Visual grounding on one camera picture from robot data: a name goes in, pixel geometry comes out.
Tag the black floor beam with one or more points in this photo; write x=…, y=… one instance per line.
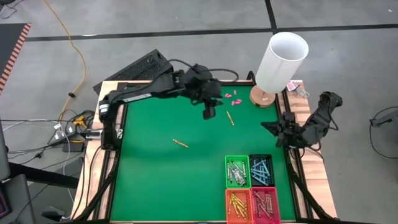
x=43, y=175

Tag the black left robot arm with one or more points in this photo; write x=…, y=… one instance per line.
x=140, y=93

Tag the yellow black power plug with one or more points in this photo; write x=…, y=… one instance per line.
x=79, y=120

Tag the clear plastic wrap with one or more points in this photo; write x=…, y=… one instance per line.
x=301, y=92

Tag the orange plastic basket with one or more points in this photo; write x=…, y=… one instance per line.
x=228, y=221

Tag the black striped-edge floor mat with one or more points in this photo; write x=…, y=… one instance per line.
x=9, y=40

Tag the white cylinder lamp shade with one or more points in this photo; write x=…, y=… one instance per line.
x=280, y=65

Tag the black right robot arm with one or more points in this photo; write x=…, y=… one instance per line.
x=323, y=115

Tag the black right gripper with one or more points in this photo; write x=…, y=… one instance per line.
x=289, y=135

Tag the yellow crayon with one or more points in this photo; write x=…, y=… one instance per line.
x=235, y=203
x=240, y=205
x=242, y=214
x=230, y=118
x=241, y=200
x=237, y=199
x=180, y=143
x=238, y=210
x=230, y=205

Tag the green plastic basket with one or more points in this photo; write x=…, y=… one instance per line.
x=237, y=158

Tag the black plastic basket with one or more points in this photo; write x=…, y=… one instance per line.
x=271, y=183

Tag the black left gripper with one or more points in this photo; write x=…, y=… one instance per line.
x=202, y=87

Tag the red plastic basket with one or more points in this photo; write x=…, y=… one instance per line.
x=276, y=221

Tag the black perforated case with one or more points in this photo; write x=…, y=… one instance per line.
x=140, y=67

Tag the white metal bracket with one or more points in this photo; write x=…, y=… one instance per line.
x=119, y=134

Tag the pink packet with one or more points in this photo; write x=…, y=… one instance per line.
x=291, y=86

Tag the black table frame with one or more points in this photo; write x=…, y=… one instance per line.
x=245, y=83

